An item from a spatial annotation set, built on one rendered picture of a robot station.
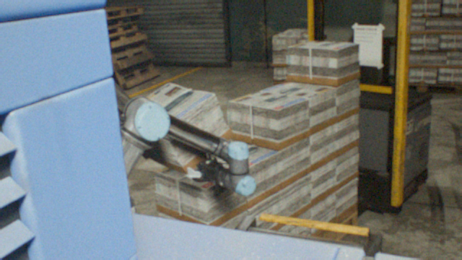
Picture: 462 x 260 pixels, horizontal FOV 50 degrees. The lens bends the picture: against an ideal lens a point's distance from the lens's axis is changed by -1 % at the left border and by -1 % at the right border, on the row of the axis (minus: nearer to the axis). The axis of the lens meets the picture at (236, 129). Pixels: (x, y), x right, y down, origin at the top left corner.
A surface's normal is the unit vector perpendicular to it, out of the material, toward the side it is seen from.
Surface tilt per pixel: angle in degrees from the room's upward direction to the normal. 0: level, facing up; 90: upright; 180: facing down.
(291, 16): 90
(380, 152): 90
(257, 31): 90
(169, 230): 0
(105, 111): 90
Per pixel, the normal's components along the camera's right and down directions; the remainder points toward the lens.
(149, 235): -0.06, -0.95
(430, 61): -0.43, 0.31
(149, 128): 0.54, 0.12
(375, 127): -0.66, 0.26
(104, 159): 0.92, 0.07
